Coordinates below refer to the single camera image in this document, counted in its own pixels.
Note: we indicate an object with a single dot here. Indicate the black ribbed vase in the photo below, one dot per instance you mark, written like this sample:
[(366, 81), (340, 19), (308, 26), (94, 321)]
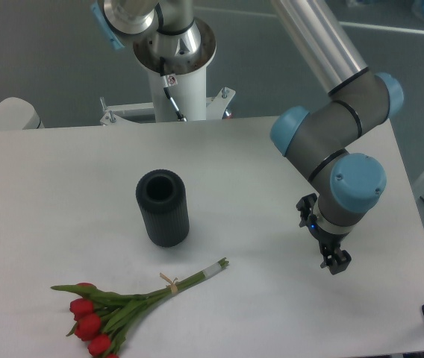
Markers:
[(161, 197)]

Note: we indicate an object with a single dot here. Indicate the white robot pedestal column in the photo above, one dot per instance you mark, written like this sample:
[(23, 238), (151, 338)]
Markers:
[(176, 66)]

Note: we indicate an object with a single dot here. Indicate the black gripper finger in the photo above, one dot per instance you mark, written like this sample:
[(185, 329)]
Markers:
[(305, 207), (334, 259)]

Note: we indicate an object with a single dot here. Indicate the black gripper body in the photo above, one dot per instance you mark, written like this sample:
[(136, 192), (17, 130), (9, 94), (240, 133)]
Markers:
[(324, 236)]

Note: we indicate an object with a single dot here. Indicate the white chair left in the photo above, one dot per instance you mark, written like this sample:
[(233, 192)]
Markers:
[(17, 114)]

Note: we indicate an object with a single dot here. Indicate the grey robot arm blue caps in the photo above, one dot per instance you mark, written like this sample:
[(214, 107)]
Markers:
[(347, 185)]

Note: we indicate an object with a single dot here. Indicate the white metal base frame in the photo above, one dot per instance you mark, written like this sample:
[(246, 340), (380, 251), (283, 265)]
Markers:
[(122, 112)]

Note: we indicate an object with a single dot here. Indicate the red tulip bouquet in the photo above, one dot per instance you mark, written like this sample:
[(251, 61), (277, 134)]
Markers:
[(103, 319)]

